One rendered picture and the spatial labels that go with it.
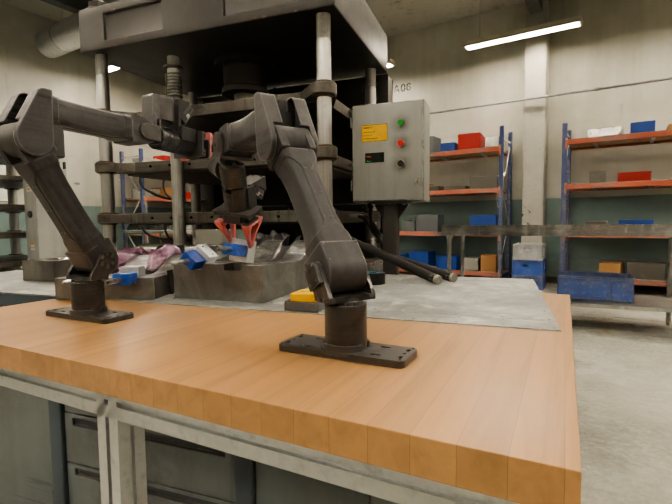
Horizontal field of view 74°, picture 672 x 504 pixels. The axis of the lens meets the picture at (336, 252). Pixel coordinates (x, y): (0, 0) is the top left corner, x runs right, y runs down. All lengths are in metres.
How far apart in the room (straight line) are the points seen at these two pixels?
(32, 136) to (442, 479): 0.84
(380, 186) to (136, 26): 1.34
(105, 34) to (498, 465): 2.40
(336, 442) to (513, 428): 0.17
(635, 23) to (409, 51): 3.33
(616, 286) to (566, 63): 4.17
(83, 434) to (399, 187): 1.36
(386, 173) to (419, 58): 6.78
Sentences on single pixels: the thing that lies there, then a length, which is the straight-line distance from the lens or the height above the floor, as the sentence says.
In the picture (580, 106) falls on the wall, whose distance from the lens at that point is 7.69.
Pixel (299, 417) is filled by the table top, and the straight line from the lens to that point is 0.49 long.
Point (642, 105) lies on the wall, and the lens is 7.65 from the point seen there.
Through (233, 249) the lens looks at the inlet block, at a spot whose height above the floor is 0.93.
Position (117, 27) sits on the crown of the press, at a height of 1.89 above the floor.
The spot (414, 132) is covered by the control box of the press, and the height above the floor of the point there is 1.34.
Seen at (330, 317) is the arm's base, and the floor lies 0.86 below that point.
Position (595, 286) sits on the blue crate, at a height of 0.38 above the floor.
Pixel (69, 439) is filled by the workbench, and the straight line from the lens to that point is 1.61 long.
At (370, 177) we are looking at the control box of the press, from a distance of 1.86.
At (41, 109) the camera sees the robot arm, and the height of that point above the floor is 1.20.
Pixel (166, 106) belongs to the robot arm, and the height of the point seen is 1.27.
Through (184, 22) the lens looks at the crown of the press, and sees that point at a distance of 2.24.
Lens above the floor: 0.99
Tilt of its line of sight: 4 degrees down
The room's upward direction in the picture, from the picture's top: 1 degrees counter-clockwise
